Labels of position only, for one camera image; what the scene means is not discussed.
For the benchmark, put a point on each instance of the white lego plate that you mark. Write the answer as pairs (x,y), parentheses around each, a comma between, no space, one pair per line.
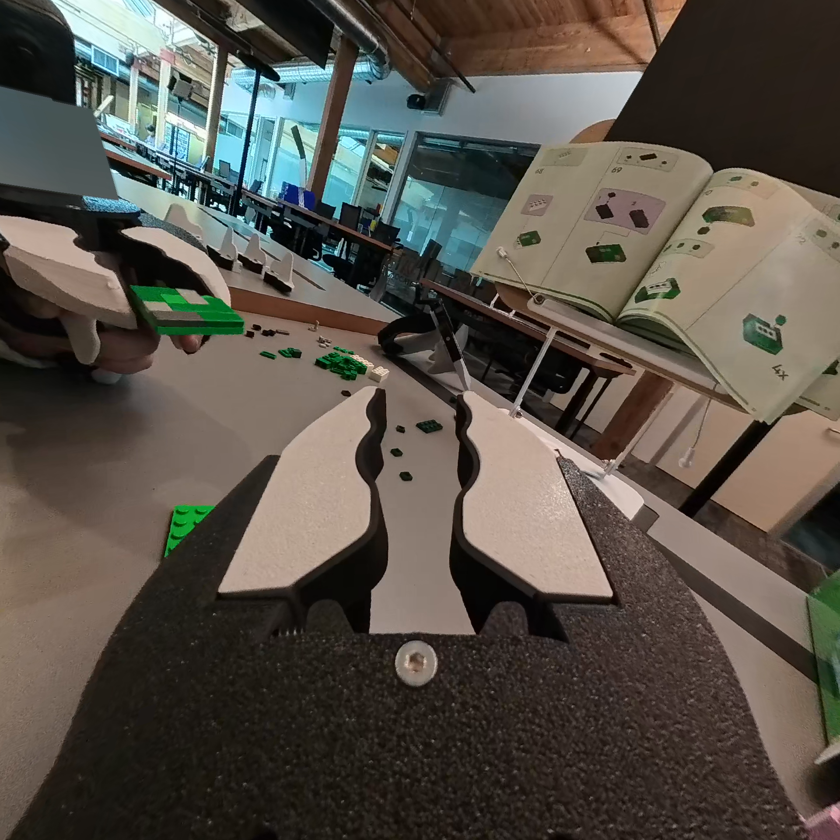
(379,375)

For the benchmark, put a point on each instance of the dark green lego plate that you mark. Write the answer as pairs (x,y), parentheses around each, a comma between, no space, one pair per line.
(429,426)

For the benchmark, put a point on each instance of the bright green square lego plate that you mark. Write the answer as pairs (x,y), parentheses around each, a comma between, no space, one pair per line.
(187,525)

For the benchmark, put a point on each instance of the thin wooden post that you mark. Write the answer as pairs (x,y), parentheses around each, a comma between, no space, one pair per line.
(216,105)

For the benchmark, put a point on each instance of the neighbouring wooden-edged desk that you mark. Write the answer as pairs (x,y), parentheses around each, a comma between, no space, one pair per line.
(472,295)

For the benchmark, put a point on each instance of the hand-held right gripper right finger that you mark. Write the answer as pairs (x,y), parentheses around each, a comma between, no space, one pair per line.
(531,518)

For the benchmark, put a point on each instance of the black office chair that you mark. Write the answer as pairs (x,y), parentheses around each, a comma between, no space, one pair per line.
(387,239)

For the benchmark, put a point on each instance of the dark panel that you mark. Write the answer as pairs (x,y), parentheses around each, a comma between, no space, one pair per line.
(722,79)

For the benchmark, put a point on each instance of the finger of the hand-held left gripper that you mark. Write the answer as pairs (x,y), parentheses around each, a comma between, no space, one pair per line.
(59,269)
(187,259)

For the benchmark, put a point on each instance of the green and grey tiled lego plate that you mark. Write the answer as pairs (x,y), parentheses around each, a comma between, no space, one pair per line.
(190,315)

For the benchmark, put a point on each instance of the green lego set box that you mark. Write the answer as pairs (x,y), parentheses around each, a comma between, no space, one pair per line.
(828,656)

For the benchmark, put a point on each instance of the black and white device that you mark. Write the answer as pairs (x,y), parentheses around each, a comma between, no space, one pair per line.
(420,348)

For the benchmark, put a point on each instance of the pink lego pig figure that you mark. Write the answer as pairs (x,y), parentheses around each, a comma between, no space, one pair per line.
(827,828)

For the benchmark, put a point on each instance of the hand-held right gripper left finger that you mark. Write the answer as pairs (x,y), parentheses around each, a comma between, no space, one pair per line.
(315,512)

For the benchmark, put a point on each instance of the lego instruction booklet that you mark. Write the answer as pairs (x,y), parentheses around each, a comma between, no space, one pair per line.
(656,229)

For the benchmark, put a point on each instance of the thick wooden post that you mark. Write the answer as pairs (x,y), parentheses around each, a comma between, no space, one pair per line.
(331,118)

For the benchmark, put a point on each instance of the black wall speaker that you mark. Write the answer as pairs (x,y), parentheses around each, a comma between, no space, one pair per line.
(417,102)

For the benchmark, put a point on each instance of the person's left hand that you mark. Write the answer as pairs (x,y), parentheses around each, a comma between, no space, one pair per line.
(131,351)

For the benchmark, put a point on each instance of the white book stand base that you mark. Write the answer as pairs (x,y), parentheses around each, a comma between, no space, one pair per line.
(623,499)

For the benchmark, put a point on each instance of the pile of loose lego pieces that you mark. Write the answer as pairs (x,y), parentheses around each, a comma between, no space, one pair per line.
(341,364)

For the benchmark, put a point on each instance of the white fin-shaped part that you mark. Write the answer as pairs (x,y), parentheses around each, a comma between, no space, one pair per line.
(224,249)
(185,220)
(282,272)
(254,256)

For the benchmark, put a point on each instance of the silver air duct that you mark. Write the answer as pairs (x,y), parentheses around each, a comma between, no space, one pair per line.
(374,59)

